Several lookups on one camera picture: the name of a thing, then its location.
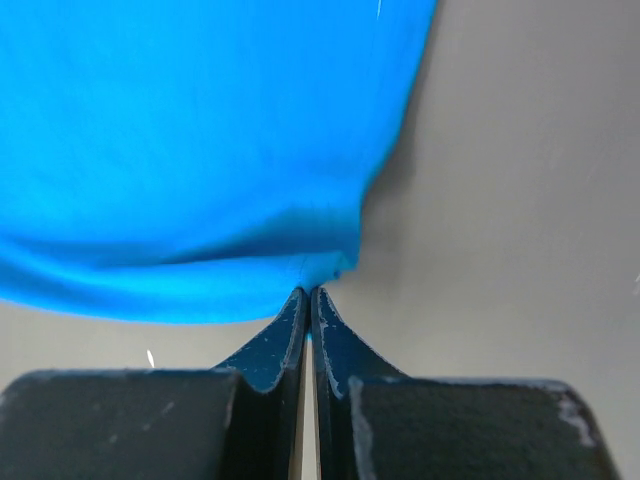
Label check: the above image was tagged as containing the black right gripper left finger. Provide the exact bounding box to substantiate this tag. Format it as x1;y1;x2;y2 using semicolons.
216;288;306;479

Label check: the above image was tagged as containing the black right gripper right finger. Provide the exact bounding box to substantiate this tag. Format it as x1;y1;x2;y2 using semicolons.
310;287;405;479

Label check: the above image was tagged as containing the blue t-shirt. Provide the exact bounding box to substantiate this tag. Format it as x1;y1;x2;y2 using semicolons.
1;1;436;324

